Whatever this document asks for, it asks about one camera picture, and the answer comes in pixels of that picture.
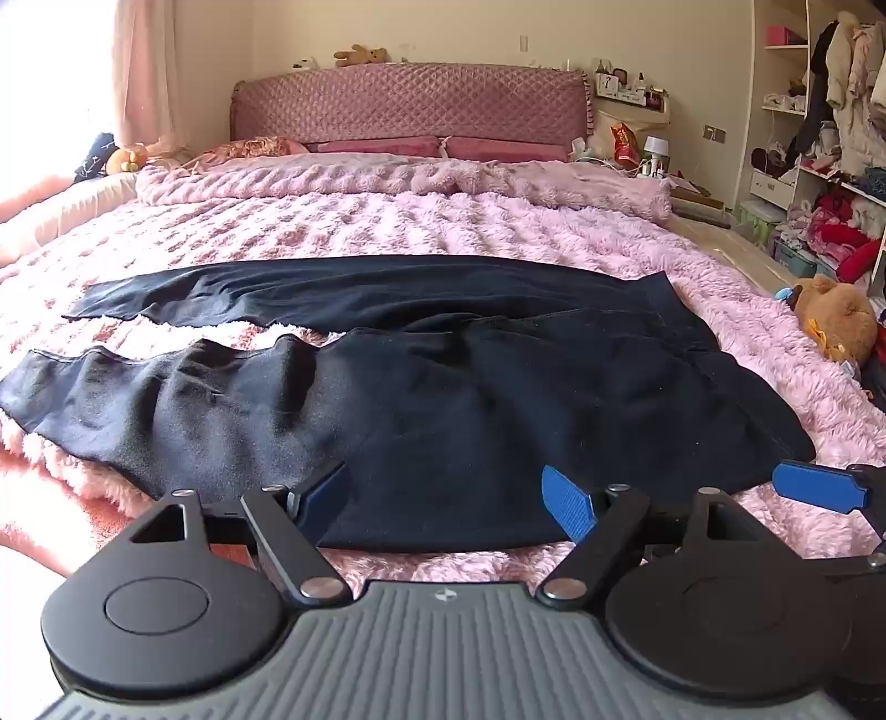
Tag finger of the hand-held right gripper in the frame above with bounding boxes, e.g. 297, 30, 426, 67
771, 460, 886, 542

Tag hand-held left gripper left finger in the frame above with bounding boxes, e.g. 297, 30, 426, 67
130, 461, 354, 609

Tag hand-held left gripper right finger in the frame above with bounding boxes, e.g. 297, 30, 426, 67
535, 464, 764, 611

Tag black pants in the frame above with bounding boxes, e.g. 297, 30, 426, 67
0, 255, 818, 555

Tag large brown plush bear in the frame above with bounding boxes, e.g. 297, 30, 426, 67
789, 274, 880, 364

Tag green storage box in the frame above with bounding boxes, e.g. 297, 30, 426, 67
737, 200, 790, 251

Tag pink fluffy blanket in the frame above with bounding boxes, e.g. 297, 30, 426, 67
0, 187, 886, 583

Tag pale pink fleece blanket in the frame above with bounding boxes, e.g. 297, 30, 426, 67
135, 153, 672, 221

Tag dark pink pillow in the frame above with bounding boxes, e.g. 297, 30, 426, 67
317, 136, 442, 157
444, 137, 572, 164

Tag floral pink pillow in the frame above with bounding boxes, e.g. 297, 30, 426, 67
208, 136, 309, 160

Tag white open wardrobe shelving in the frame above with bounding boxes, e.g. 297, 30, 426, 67
734, 0, 886, 278

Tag red snack bag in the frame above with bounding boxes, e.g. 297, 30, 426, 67
609, 122, 641, 167

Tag white duvet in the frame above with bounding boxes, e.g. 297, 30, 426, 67
0, 172, 140, 268

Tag orange pumpkin plush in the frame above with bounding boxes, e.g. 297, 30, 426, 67
105, 142, 150, 176

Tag hanging clothes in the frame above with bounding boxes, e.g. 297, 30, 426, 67
796, 10, 886, 188

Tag pink quilted headboard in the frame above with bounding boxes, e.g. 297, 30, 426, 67
230, 62, 596, 163

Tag dark blue cloth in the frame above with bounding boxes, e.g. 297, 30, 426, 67
73, 131, 117, 184

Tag white bedside shelf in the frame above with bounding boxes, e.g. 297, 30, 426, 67
591, 61, 671, 127

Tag small tan teddy bear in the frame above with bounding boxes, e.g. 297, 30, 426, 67
333, 44, 390, 69

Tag pink curtain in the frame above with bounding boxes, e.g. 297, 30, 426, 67
114, 0, 182, 150

